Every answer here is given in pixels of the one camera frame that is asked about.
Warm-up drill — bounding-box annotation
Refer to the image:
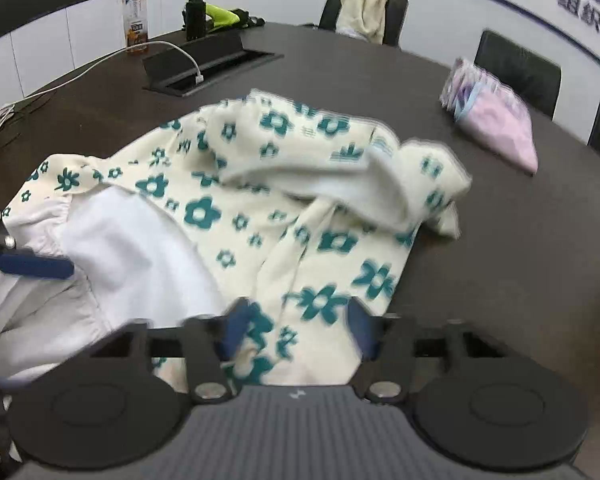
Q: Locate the cream green floral garment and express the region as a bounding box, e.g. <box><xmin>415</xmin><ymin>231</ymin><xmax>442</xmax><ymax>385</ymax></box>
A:
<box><xmin>0</xmin><ymin>90</ymin><xmax>471</xmax><ymax>387</ymax></box>

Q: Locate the pink folded clothes bundle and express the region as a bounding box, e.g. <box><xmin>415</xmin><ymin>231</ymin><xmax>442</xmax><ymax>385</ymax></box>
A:
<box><xmin>439</xmin><ymin>58</ymin><xmax>539</xmax><ymax>176</ymax></box>

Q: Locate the orange drink bottle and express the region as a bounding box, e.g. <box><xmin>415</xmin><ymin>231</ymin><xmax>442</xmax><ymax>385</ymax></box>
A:
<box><xmin>122</xmin><ymin>0</ymin><xmax>148</xmax><ymax>54</ymax></box>

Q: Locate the black office chair middle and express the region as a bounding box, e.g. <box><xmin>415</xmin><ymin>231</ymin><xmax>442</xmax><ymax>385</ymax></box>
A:
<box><xmin>474</xmin><ymin>29</ymin><xmax>562</xmax><ymax>119</ymax></box>

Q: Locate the neon yellow cloth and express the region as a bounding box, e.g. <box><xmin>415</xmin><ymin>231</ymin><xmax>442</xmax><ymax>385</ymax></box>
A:
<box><xmin>206</xmin><ymin>3</ymin><xmax>240</xmax><ymax>30</ymax></box>

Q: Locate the black walkie talkie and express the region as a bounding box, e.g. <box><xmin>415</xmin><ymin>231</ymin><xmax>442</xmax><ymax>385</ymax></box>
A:
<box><xmin>183</xmin><ymin>0</ymin><xmax>207</xmax><ymax>41</ymax></box>

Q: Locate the black chair with cream garment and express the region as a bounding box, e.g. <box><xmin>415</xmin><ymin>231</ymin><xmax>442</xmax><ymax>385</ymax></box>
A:
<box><xmin>310</xmin><ymin>0</ymin><xmax>408</xmax><ymax>47</ymax></box>

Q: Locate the cream garment on chair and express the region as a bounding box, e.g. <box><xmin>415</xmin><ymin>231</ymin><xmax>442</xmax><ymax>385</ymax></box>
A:
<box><xmin>336</xmin><ymin>0</ymin><xmax>388</xmax><ymax>44</ymax></box>

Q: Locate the black table cable box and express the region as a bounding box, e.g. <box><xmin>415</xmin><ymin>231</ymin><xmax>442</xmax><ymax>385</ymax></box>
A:
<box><xmin>143</xmin><ymin>32</ymin><xmax>283</xmax><ymax>98</ymax></box>

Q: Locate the white charging cable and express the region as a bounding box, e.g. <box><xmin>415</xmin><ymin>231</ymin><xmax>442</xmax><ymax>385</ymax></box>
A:
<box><xmin>0</xmin><ymin>39</ymin><xmax>206</xmax><ymax>149</ymax></box>

